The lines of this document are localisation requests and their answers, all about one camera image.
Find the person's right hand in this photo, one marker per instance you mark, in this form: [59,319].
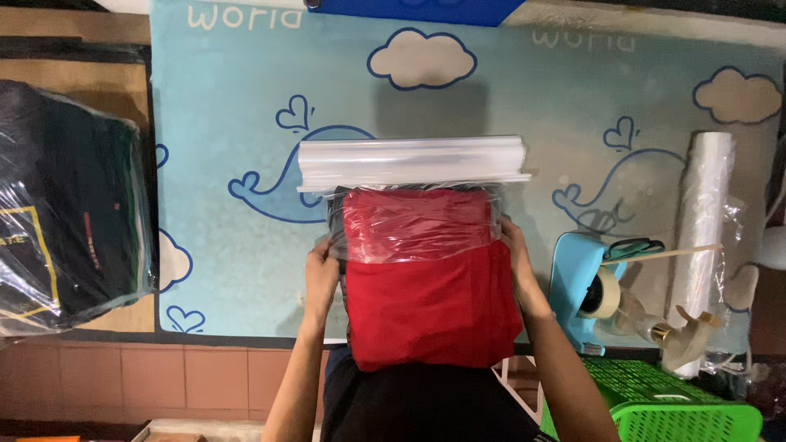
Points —
[514,258]

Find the person's left hand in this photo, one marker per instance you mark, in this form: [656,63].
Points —
[320,271]

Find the person's left fingers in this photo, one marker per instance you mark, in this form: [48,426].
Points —
[326,250]

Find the person's right fingers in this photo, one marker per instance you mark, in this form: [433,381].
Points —
[507,236]

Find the clear plastic bag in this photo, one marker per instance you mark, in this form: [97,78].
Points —
[411,224]

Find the red garment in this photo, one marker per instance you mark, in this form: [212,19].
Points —
[433,301]

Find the light blue tape dispenser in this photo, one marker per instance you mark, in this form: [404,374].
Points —
[574,288]

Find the roll of beige tape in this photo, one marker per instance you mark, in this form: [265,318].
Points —
[605,293]

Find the light blue whale table mat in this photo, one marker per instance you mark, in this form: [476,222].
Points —
[258,153]

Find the stack of clear plastic bags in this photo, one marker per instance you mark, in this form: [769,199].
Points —
[411,163]

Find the thin wooden stick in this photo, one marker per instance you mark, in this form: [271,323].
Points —
[666,253]

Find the clear bottle with gold cap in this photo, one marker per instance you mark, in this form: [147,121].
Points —
[642,325]

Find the person's black shirt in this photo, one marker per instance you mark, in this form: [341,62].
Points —
[423,402]

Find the roll of clear plastic bags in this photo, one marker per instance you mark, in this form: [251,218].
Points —
[700,233]

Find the green plastic basket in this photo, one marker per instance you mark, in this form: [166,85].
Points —
[663,405]

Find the stack of bagged dark garments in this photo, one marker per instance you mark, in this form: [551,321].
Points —
[67,209]

